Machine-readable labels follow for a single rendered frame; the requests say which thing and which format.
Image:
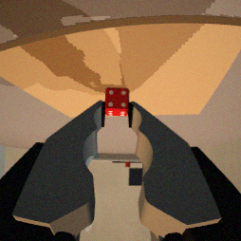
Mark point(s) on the orange flat mat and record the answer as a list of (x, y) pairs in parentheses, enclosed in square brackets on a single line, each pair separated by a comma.
[(170, 64)]

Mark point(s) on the red die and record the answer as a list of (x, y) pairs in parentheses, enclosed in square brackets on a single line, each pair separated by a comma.
[(116, 101)]

